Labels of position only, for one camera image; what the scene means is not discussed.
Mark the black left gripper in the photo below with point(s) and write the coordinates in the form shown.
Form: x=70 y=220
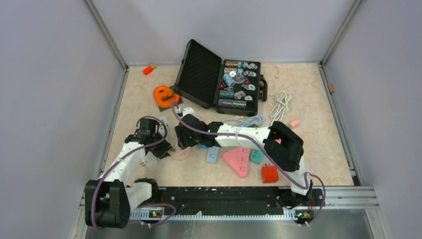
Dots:
x=162 y=152

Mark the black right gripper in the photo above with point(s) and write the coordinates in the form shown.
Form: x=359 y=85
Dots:
x=184 y=141

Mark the small blue plug adapter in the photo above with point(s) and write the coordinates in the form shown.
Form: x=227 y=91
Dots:
x=203 y=146

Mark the pink round plug base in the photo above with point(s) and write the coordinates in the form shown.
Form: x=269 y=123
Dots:
x=181 y=155

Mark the white plug adapter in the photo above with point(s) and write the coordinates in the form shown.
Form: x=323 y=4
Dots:
x=149 y=160

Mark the light blue power strip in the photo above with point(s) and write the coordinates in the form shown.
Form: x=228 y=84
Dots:
x=212 y=155

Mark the pink triangular power strip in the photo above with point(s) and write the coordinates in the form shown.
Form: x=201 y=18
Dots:
x=238 y=160

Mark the teal power strip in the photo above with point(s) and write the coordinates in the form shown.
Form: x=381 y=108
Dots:
x=256 y=156

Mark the red cube socket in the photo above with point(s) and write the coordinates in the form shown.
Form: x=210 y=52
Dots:
x=269 y=174

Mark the small pink plug adapter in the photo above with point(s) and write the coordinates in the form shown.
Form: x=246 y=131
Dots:
x=294 y=123

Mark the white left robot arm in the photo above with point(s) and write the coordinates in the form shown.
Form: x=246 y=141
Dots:
x=109 y=200

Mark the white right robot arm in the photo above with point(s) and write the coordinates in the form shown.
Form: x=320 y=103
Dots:
x=282 y=146

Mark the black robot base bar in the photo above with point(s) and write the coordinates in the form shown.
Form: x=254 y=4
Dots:
x=234 y=201

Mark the orange tape dispenser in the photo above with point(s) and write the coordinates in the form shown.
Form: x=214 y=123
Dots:
x=164 y=96

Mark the small red block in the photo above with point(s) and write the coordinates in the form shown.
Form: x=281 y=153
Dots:
x=148 y=70

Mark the small wooden block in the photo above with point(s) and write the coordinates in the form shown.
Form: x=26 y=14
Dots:
x=152 y=65

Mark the black open carrying case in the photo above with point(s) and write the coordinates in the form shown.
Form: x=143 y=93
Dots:
x=232 y=87

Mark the wooden block on rail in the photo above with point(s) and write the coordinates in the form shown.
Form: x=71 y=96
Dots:
x=331 y=88

